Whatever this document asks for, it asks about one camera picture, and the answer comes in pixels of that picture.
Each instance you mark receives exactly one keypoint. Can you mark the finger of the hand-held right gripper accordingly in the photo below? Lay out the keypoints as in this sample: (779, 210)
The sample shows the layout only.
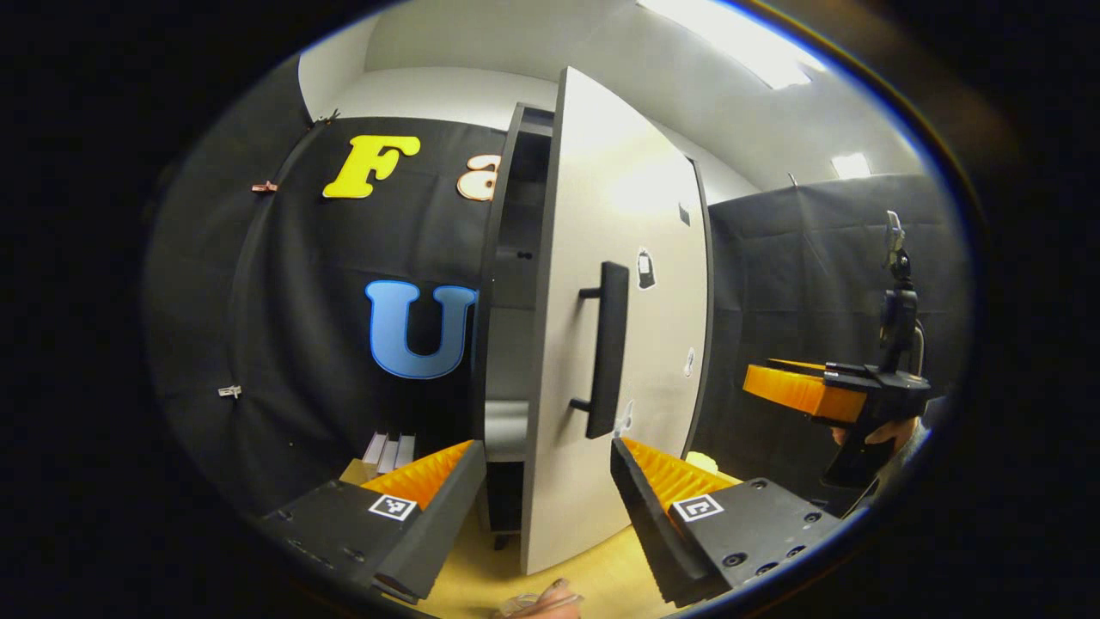
(791, 391)
(808, 367)

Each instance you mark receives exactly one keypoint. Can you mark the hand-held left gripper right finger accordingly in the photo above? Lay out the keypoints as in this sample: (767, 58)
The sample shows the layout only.
(644, 511)

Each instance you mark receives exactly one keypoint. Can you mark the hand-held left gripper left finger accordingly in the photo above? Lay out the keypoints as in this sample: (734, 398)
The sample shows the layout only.
(434, 524)

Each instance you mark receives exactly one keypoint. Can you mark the clear plastic bottle red label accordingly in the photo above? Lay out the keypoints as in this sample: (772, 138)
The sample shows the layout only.
(541, 602)

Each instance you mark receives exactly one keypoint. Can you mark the grey cabinet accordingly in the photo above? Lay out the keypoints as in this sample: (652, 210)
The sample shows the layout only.
(507, 258)

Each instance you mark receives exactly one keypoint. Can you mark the beige cabinet door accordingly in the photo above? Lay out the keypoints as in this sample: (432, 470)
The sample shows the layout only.
(601, 172)

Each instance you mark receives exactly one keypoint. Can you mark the yellow object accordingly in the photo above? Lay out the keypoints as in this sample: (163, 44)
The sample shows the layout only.
(700, 462)

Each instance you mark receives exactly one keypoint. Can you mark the purple book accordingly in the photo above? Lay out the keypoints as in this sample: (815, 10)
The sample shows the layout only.
(405, 449)

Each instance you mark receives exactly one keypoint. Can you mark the white book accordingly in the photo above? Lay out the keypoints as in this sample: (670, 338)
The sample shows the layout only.
(374, 447)

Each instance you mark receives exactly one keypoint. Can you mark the small ceiling light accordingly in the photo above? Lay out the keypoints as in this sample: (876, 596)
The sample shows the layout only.
(851, 166)

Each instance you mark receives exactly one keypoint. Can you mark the white clip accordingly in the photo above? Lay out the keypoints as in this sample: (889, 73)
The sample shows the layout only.
(229, 392)

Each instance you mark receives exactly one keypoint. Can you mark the black backdrop cloth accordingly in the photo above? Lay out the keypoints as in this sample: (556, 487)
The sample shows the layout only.
(301, 292)

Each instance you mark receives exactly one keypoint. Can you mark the long ceiling light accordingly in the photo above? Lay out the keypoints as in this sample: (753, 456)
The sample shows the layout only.
(739, 43)

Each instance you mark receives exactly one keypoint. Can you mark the black clip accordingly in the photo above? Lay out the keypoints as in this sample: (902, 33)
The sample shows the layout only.
(326, 117)

